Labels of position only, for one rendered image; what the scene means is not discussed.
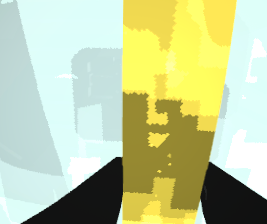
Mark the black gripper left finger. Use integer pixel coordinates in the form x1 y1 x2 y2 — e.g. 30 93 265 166
19 157 124 224

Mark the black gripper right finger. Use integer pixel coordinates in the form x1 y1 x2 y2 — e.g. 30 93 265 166
200 162 267 224

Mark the yellow bar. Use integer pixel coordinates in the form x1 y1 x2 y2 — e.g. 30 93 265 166
122 0 237 224

